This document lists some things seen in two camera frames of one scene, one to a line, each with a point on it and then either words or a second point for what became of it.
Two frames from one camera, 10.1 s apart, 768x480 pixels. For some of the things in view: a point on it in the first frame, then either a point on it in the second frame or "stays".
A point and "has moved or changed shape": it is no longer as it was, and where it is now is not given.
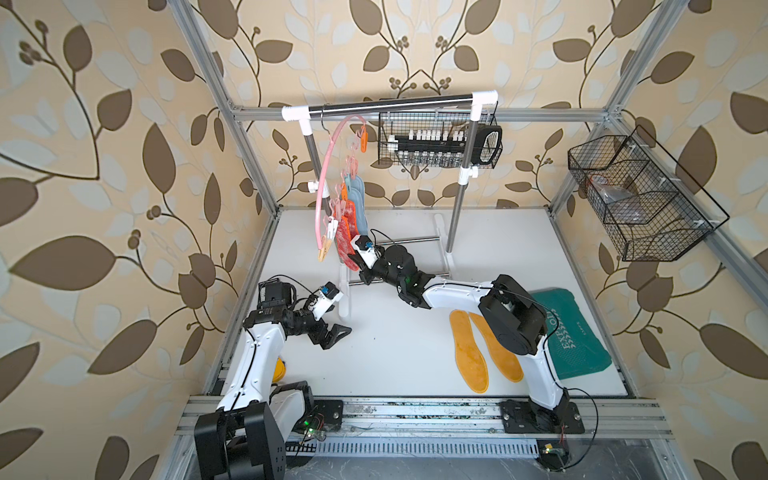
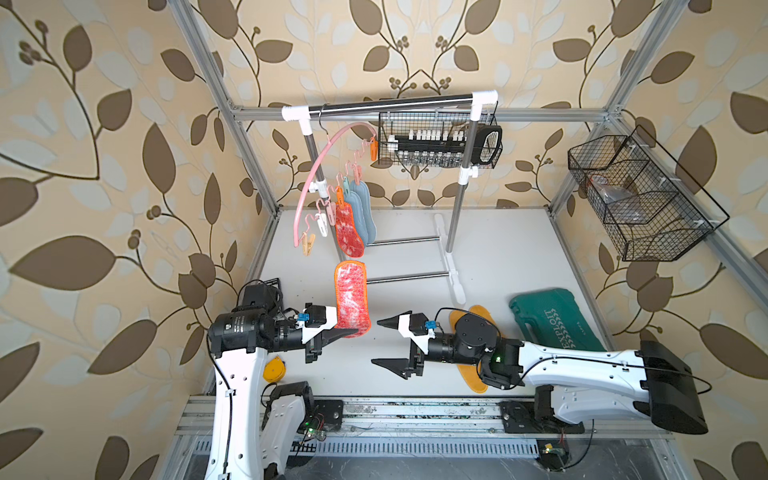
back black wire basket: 436,139 stays
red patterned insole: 345,231 to 351,308
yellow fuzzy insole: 469,356 stays
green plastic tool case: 574,345 stays
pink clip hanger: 339,167 has moved or changed shape
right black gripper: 366,274 to 401,365
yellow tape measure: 280,370 stays
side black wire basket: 653,207 stays
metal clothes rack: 305,113 stays
